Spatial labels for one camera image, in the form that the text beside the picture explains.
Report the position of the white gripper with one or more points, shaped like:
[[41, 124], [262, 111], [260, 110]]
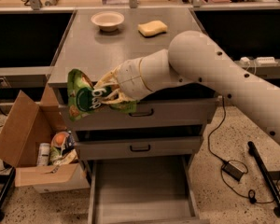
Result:
[[130, 77]]

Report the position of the green rice chip bag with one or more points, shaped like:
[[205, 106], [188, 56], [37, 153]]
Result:
[[83, 98]]

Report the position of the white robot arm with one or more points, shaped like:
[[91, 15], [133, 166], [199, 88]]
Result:
[[193, 57]]

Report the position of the grey drawer cabinet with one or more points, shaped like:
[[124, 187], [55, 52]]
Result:
[[95, 52]]

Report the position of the grey middle drawer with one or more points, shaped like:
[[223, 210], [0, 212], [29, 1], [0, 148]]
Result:
[[138, 148]]

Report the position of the grey top drawer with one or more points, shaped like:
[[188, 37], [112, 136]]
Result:
[[148, 114]]

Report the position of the grey open bottom drawer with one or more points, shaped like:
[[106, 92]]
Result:
[[152, 190]]

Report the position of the white paper bowl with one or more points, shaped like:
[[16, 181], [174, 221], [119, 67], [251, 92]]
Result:
[[107, 21]]

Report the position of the yellow sponge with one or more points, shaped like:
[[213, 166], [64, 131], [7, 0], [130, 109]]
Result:
[[152, 28]]

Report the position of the snack bags in box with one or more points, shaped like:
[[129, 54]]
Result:
[[62, 149]]

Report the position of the open cardboard box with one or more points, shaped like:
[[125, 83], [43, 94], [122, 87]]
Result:
[[28, 125]]

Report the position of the white can in box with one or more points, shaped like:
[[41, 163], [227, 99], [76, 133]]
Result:
[[43, 154]]

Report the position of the white small plug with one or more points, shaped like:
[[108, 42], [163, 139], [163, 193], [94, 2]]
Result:
[[244, 60]]

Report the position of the black power adapter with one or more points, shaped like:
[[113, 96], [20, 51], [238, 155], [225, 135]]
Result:
[[232, 171]]

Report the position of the white power strip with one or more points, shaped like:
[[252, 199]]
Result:
[[266, 61]]

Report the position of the black left frame leg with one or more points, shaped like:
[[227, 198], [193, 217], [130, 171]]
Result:
[[6, 182]]

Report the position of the black metal floor rail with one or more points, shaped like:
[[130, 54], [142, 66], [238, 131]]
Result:
[[252, 150]]

